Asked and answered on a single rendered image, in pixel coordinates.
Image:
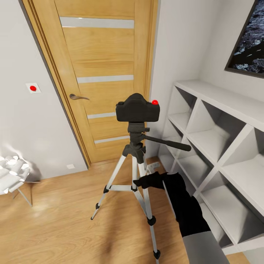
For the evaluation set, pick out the painting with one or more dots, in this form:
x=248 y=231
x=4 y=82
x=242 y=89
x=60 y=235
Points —
x=248 y=54

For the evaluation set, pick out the electric switch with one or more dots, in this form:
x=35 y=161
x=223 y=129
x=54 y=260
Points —
x=33 y=88

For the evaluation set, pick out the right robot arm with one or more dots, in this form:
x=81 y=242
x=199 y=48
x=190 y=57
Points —
x=200 y=243

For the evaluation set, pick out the bookcase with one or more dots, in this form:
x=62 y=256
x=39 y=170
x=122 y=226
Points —
x=233 y=224

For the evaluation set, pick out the camera tripod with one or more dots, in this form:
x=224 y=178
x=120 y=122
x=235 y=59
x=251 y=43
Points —
x=137 y=134

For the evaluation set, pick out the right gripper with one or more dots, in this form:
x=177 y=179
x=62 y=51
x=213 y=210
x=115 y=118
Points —
x=147 y=181

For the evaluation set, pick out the digital camera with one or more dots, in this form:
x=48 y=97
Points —
x=136 y=109

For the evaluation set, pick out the door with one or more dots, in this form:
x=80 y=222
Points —
x=99 y=53

